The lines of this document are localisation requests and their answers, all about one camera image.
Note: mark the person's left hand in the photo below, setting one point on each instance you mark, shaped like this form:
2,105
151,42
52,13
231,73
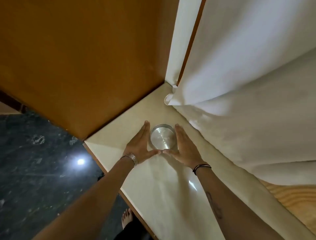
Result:
138,148

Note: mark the person's right hand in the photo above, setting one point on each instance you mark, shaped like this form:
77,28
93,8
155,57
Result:
186,150

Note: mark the person's right thumb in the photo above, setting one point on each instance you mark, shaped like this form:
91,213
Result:
170,152

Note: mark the person's left thumb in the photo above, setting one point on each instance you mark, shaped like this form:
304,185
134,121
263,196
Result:
151,154

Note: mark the round steel tin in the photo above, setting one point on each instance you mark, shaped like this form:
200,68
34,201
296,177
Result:
163,137

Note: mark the person's left forearm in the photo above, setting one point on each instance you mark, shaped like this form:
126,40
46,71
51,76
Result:
96,197

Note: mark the person's right forearm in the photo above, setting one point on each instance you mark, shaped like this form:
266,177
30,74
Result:
227,205

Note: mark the silver metal wristwatch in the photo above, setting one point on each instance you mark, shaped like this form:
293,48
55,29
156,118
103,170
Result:
132,158

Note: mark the person's bare foot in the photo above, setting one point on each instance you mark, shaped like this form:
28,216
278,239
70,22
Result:
127,218

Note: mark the person's dark trouser leg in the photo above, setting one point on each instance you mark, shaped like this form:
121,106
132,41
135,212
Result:
133,232

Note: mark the white cloth sheet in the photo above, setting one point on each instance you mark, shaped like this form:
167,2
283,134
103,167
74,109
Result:
246,81

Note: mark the narrow brown wooden strip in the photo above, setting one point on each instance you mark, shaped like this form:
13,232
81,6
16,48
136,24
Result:
191,39

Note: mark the brown wooden panel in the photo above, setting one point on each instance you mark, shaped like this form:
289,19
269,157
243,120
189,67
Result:
81,61

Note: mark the light grained wooden board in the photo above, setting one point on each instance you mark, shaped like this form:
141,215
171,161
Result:
296,200

